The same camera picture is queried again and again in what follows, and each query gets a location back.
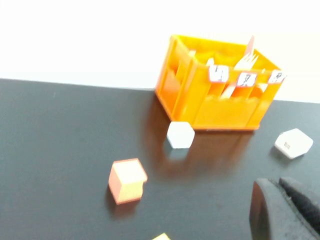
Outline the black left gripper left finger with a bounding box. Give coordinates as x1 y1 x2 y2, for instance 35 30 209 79
249 177 320 240

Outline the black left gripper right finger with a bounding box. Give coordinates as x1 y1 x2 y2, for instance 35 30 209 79
278 176 320 225

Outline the white plastic fork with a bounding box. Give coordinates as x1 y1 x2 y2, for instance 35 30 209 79
219 53 260 100

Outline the orange plastic cutlery crate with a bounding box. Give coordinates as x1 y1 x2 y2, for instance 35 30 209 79
154 34 288 131

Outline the yellow foam cube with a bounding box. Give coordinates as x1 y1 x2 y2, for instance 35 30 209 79
151 232 172 240

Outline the white cube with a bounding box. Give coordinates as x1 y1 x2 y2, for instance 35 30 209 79
166 121 196 150

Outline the paper label reading 刀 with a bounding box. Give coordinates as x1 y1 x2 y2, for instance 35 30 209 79
267 71 287 84

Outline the paper label reading 叉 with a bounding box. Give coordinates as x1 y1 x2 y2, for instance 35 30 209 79
236 72 257 88

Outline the orange foam cube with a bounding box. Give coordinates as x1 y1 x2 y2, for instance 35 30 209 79
108 158 148 205

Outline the paper label reading 勺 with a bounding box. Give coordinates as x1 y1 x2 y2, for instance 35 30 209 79
208 65 230 83

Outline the white USB wall charger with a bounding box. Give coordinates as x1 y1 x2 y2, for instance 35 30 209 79
274 128 314 160

